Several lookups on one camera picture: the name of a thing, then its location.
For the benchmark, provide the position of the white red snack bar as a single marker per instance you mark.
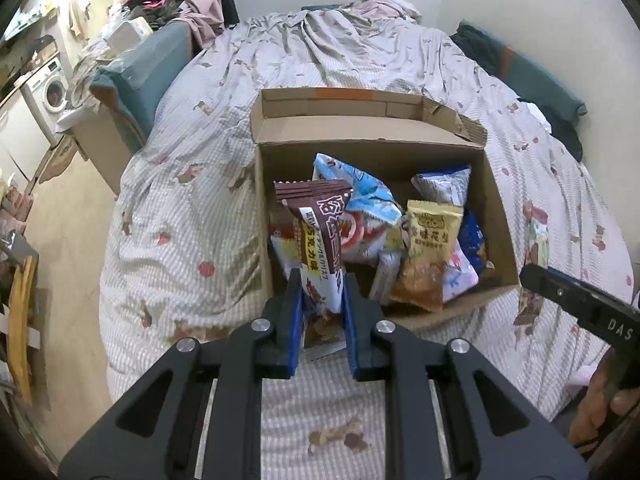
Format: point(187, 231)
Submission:
point(389, 262)

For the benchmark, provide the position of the tan peanut snack bag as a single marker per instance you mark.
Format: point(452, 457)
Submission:
point(433, 228)

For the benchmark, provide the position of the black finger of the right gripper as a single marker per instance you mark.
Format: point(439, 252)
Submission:
point(595, 310)

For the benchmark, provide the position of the teal bed cushion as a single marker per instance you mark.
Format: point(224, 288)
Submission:
point(527, 78)
point(132, 85)

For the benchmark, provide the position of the pile of clothes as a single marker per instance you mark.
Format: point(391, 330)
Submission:
point(157, 13)

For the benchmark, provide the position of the pink hanging cloth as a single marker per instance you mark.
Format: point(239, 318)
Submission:
point(206, 20)

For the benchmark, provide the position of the pink red snack packet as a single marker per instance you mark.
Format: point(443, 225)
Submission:
point(363, 237)

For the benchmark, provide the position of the white washing machine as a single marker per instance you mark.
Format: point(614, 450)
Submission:
point(44, 91)

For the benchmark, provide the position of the white snack bag yellow label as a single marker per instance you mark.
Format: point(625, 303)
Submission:
point(286, 251)

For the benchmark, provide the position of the person's right hand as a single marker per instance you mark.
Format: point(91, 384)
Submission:
point(593, 408)

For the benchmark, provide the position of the dark blue snack bag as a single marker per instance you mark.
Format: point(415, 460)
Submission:
point(472, 242)

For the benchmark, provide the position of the teal left bed cushion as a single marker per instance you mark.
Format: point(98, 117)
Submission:
point(132, 85)

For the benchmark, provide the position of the yellow cartoon snack packet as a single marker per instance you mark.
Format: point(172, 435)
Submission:
point(537, 258)

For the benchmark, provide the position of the light blue cartoon snack bag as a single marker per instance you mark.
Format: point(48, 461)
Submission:
point(369, 195)

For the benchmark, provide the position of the white box on cushion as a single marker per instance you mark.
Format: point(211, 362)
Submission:
point(128, 34)

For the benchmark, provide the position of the teal right bed cushion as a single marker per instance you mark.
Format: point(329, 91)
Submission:
point(527, 78)

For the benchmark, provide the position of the silver blue snack bag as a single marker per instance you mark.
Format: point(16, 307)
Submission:
point(450, 186)

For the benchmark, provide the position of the open cardboard box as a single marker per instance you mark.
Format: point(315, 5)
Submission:
point(391, 136)

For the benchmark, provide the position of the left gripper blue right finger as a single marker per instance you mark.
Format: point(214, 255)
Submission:
point(449, 413)

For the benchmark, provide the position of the patterned white bed quilt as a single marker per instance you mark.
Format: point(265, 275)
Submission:
point(181, 256)

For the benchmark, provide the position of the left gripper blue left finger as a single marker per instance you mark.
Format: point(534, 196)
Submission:
point(195, 413)

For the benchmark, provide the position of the wooden chair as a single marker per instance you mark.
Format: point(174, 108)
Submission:
point(24, 260)

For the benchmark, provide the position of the brown chocolate snack bar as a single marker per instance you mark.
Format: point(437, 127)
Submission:
point(317, 207)

